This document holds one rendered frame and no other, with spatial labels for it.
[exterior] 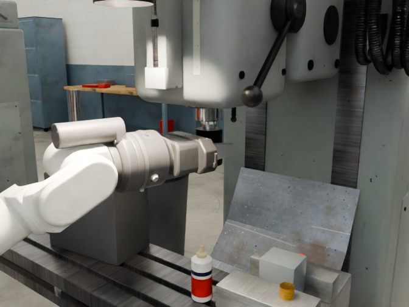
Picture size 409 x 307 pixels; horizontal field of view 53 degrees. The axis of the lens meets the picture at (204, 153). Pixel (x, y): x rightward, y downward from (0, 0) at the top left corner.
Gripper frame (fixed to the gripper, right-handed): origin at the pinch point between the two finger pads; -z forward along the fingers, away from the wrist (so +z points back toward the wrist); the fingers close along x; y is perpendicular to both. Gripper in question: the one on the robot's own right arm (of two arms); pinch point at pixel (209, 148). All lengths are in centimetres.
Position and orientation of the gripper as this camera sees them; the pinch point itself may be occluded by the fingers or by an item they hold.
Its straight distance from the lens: 71.1
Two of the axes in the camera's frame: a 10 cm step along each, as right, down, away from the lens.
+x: -6.2, -1.9, 7.7
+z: -7.9, 1.4, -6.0
